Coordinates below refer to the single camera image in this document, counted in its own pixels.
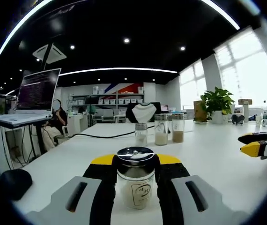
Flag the straight ceiling light strip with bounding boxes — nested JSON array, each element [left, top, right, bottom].
[[201, 0, 241, 30]]

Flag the white shirt with black sleeves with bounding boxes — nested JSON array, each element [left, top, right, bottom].
[[126, 102, 161, 124]]

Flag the grey storage shelf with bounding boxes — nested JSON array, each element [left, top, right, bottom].
[[71, 93, 145, 111]]

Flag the tall seasoning bottle white powder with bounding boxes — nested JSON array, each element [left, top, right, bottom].
[[154, 113, 169, 146]]

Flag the black power cable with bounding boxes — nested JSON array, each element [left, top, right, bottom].
[[69, 125, 156, 139]]

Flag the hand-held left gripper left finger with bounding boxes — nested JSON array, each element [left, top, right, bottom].
[[26, 153, 117, 225]]

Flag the small glass seasoning bottle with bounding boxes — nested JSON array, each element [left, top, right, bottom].
[[134, 122, 148, 147], [115, 146, 158, 210]]

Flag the tall cardboard box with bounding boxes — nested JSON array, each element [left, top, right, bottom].
[[193, 100, 208, 121]]

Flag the row of white storage bins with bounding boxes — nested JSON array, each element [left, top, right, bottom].
[[98, 98, 143, 105]]

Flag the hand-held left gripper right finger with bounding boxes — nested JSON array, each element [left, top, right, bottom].
[[155, 154, 252, 225]]

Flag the black laptop stand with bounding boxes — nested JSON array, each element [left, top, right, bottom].
[[0, 117, 54, 169]]

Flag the black headset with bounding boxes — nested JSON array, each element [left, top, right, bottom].
[[231, 113, 245, 126]]

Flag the tall seasoning bottle brown granules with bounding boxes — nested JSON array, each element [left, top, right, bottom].
[[171, 112, 185, 143]]

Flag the potted green plant white pot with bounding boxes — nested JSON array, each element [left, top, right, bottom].
[[200, 87, 235, 124]]

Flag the ceiling air conditioner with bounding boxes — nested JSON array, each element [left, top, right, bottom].
[[32, 44, 67, 64]]

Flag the white low cabinet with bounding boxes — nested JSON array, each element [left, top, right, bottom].
[[67, 114, 89, 138]]

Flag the curved ceiling light strip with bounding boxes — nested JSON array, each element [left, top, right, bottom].
[[0, 0, 52, 55], [58, 67, 178, 77]]

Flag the black rounded object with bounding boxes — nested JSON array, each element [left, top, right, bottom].
[[0, 168, 33, 202]]

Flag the white laptop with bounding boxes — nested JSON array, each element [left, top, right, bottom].
[[0, 68, 62, 125]]

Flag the white thermos flask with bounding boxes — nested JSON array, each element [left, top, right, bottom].
[[242, 104, 250, 123]]

